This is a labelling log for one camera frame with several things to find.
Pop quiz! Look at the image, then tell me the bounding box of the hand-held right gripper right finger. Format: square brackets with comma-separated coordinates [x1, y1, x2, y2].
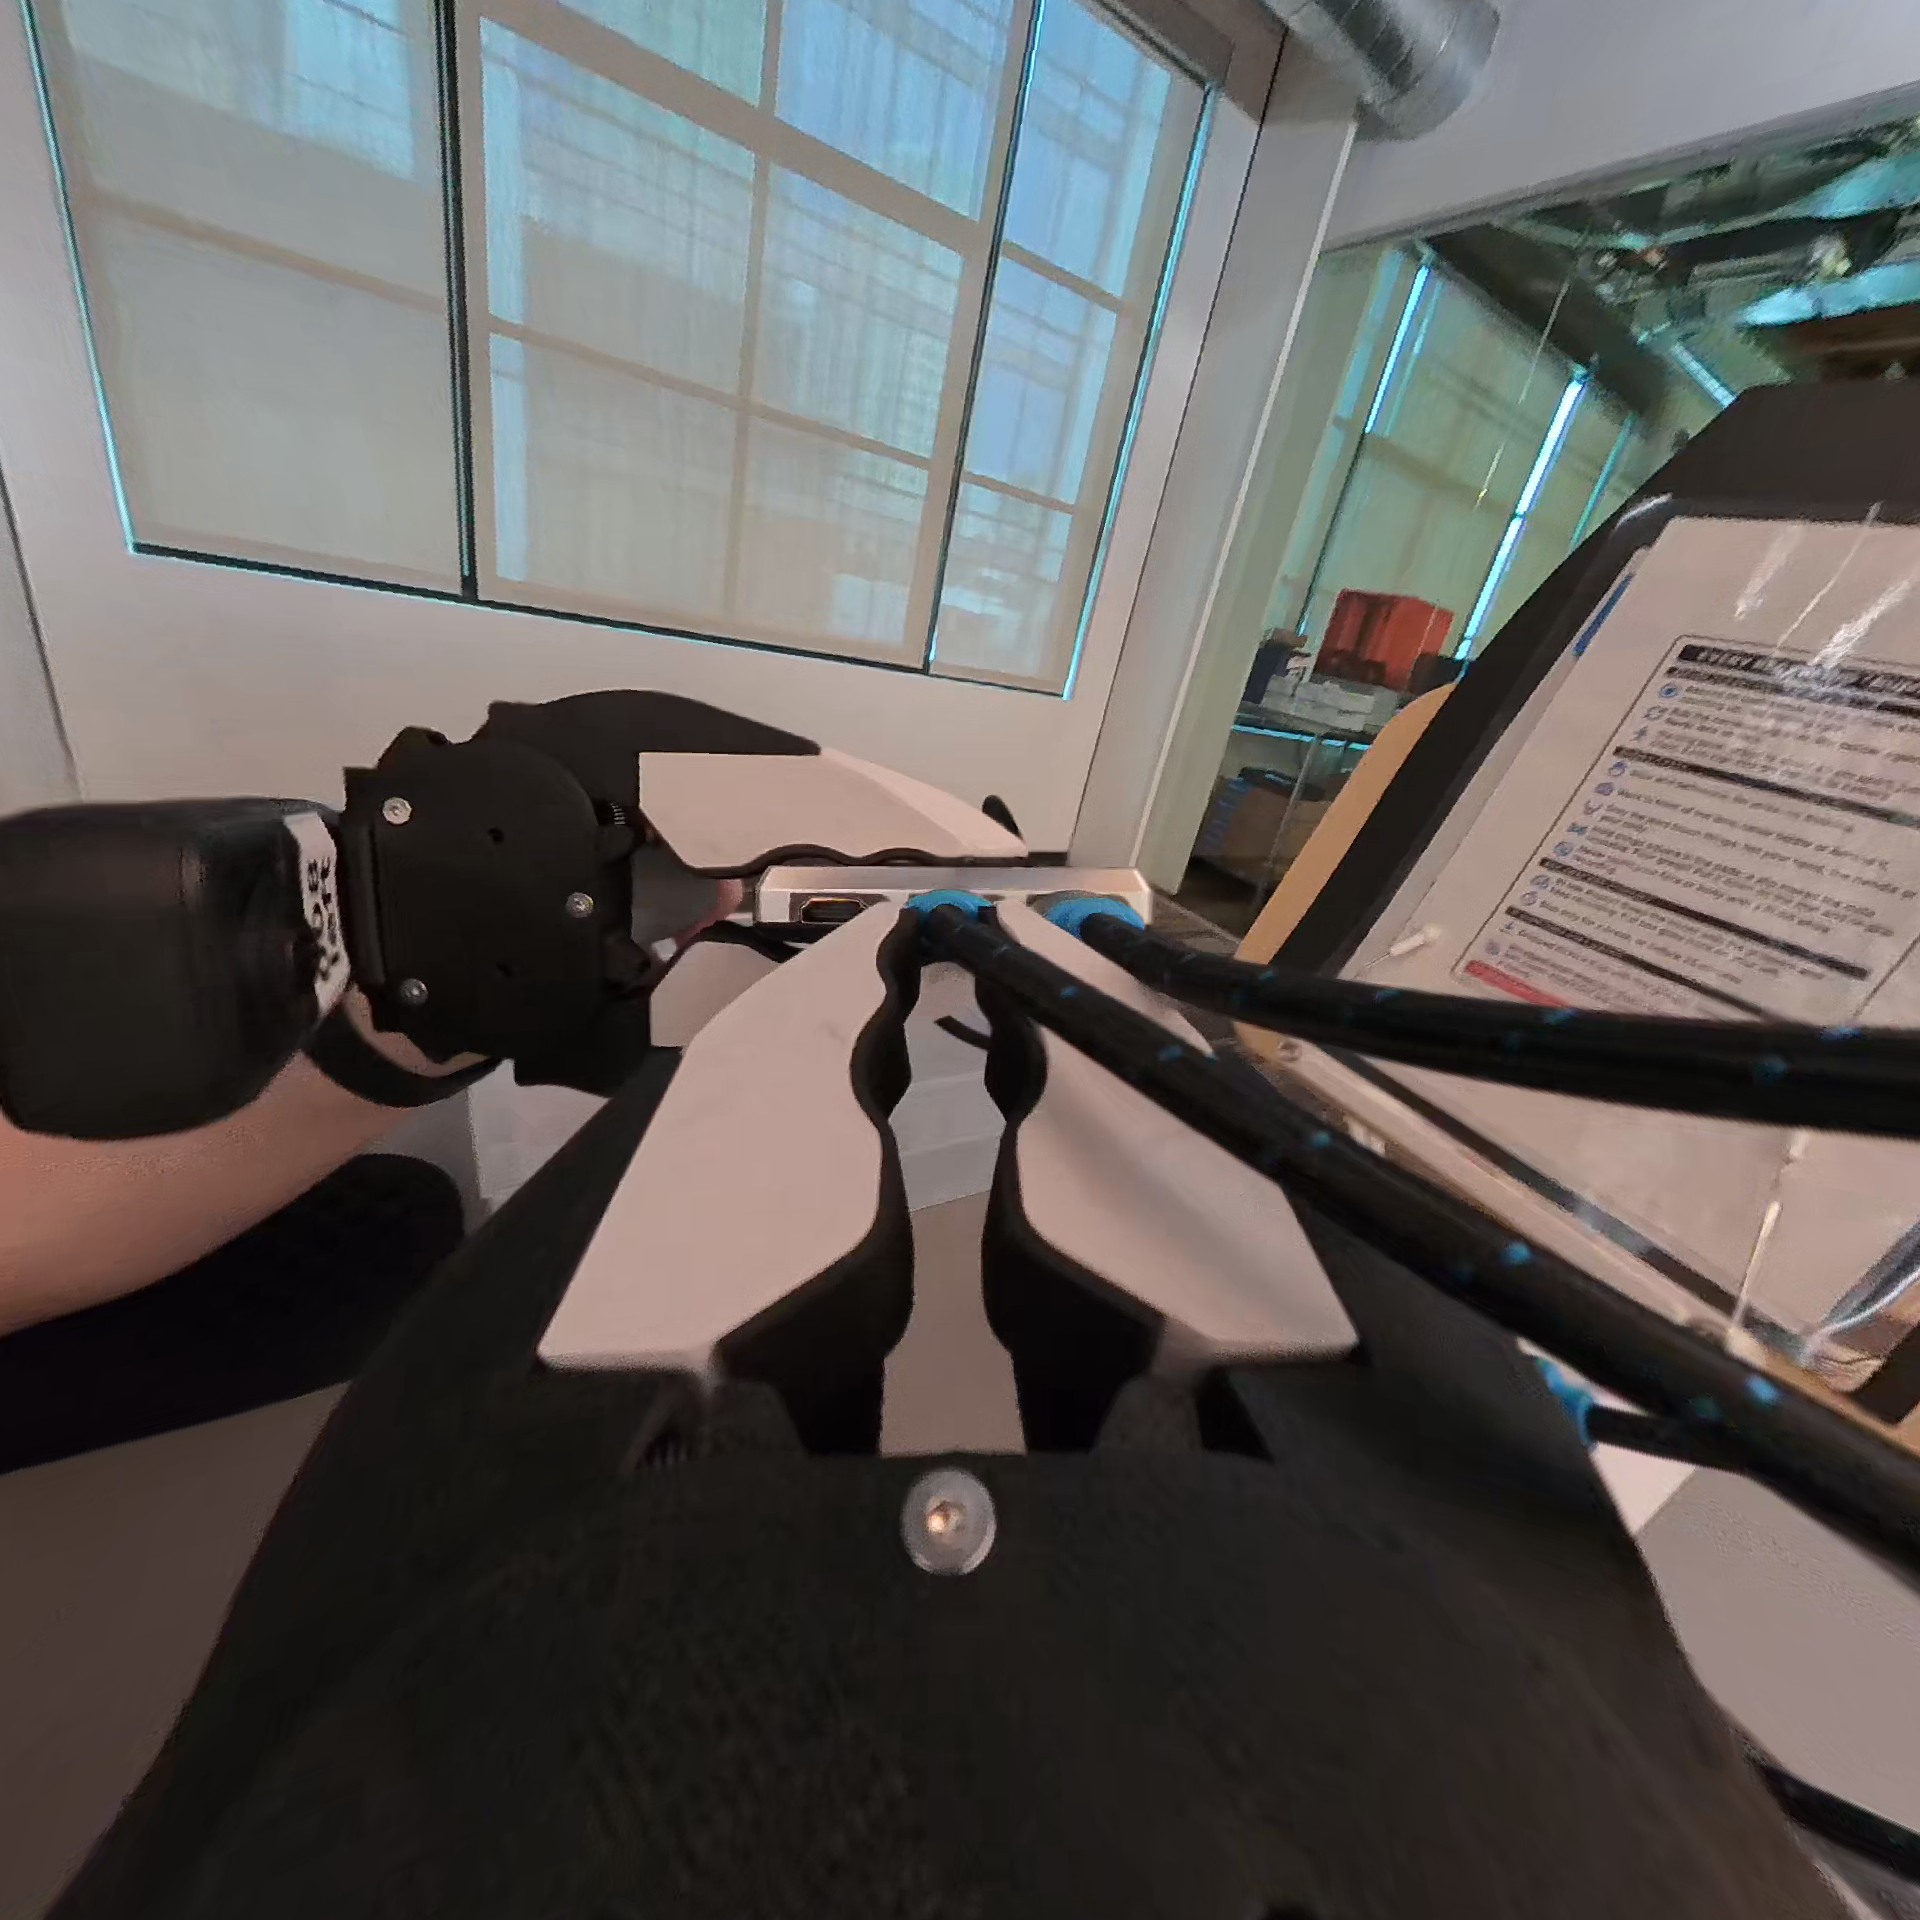
[984, 903, 1364, 1453]

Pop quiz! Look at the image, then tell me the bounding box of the laminated instruction sheet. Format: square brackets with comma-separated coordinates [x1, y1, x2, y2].
[1357, 516, 1920, 1337]

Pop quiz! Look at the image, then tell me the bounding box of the silver black hdmi switch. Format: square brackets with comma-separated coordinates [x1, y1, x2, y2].
[755, 861, 1155, 939]

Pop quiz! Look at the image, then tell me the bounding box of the silver ceiling duct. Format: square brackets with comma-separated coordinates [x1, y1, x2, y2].
[1282, 0, 1501, 144]

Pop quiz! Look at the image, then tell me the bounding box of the red storage crate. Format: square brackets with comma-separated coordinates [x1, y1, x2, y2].
[1317, 589, 1457, 684]

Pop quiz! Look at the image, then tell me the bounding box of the black wrist band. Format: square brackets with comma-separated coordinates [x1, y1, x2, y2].
[306, 996, 506, 1114]

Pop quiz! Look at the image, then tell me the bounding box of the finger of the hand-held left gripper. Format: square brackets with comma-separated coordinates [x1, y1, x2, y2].
[637, 751, 1034, 876]
[637, 856, 760, 962]

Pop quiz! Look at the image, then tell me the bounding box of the black braided hdmi cable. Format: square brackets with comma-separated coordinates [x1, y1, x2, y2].
[1043, 892, 1920, 1105]
[901, 887, 1920, 1585]

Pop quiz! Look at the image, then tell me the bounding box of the glass partition window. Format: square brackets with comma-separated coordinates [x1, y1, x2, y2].
[1306, 240, 1729, 664]

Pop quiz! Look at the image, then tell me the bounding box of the person's left forearm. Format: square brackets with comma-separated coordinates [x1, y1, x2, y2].
[0, 1050, 377, 1337]

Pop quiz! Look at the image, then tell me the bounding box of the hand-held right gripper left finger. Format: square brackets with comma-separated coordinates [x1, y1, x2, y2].
[537, 903, 916, 1453]

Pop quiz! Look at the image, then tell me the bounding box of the large paned window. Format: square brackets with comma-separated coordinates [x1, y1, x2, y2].
[24, 0, 1216, 700]

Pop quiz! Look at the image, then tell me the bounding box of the person's dark clothing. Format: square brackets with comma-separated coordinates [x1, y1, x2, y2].
[0, 1154, 471, 1479]

